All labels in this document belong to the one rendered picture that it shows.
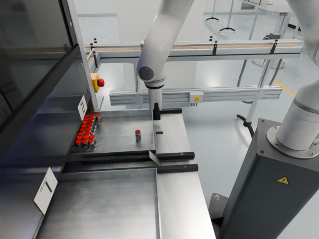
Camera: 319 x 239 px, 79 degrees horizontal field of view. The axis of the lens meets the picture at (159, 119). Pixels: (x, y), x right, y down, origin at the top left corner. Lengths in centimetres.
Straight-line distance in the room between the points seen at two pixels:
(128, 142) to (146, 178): 19
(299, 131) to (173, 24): 58
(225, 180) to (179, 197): 121
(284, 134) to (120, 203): 65
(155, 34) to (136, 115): 43
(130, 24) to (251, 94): 135
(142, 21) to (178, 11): 153
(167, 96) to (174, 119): 91
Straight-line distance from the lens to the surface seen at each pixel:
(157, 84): 72
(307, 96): 81
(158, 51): 60
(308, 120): 84
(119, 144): 78
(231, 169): 192
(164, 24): 63
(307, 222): 189
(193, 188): 66
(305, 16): 70
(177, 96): 180
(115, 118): 92
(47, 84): 55
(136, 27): 217
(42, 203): 53
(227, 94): 193
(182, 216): 61
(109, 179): 68
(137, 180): 66
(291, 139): 89
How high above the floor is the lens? 142
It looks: 37 degrees down
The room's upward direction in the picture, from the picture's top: straight up
